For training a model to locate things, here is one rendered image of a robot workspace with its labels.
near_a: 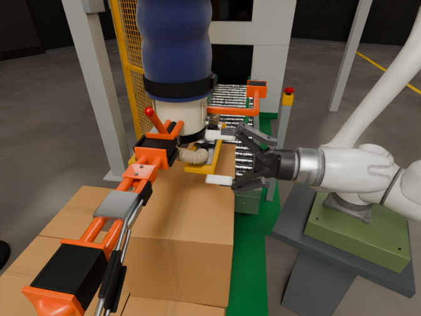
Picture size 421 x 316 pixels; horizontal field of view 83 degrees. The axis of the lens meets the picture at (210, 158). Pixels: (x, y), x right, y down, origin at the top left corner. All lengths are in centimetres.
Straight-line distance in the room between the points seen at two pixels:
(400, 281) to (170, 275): 80
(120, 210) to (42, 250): 104
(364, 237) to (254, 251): 101
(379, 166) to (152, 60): 62
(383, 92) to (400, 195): 40
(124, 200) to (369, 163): 51
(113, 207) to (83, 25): 179
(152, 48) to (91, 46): 145
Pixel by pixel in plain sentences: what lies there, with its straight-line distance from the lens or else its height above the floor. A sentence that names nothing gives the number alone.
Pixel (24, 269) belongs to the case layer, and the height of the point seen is 54.
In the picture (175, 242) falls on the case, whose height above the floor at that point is 93.
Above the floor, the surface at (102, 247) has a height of 125.
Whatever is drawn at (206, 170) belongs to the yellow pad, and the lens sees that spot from 76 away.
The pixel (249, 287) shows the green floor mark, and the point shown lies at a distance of 179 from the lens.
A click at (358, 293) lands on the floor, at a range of 199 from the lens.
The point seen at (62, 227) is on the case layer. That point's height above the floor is 54.
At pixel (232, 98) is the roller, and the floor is 55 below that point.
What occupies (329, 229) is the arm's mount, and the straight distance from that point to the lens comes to 106.
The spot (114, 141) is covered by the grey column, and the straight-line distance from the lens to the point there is 243.
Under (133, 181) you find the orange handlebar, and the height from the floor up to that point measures 123.
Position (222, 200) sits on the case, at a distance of 90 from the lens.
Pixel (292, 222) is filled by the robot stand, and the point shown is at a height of 75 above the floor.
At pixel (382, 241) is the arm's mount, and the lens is 111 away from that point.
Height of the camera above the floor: 157
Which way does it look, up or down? 34 degrees down
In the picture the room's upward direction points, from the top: straight up
